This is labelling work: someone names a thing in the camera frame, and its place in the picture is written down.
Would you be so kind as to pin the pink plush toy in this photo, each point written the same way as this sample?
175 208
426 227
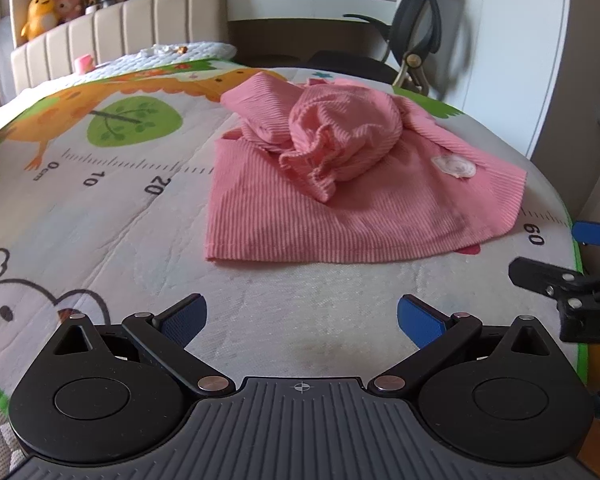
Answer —
70 2

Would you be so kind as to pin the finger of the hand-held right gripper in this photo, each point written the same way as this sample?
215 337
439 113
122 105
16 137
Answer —
540 272
597 234

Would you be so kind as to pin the beige padded headboard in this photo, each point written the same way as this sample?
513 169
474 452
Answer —
115 25

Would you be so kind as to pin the black office chair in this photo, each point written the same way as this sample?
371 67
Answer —
410 40

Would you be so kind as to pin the yellow duck plush toy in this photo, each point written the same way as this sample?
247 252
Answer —
41 15

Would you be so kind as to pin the pink ribbed garment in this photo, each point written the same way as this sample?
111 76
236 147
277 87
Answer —
330 170

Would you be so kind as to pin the white desk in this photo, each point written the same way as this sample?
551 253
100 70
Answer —
300 7

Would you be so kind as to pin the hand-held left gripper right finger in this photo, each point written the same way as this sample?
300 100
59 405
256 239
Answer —
420 317

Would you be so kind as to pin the printed play mat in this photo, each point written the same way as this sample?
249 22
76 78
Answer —
105 200

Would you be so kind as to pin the small pink object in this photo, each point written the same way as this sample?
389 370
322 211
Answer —
84 63

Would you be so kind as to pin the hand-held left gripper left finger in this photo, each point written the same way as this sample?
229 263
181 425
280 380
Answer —
185 317

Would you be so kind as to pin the white quilted pad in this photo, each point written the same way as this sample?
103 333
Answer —
180 52

